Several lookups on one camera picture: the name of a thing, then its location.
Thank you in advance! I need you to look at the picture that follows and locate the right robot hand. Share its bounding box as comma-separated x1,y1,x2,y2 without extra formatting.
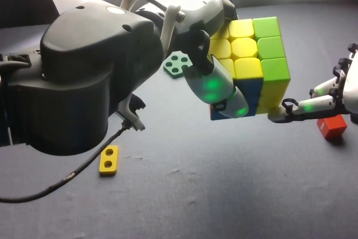
267,42,358,125

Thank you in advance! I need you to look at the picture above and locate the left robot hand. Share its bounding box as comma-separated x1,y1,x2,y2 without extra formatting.
139,0,249,119

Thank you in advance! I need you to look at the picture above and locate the orange square block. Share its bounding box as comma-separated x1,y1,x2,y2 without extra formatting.
316,114,348,140

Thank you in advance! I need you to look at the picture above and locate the multicoloured puzzle cube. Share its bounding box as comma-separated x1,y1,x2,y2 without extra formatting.
208,16,291,121

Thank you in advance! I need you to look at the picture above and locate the green pentagon block with holes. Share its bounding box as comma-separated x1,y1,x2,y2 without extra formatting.
163,50,195,79

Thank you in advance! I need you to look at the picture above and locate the yellow two-hole block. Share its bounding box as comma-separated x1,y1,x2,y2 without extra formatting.
98,145,120,177

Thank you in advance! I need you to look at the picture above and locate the grey table cloth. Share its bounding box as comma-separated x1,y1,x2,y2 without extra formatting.
0,0,358,239

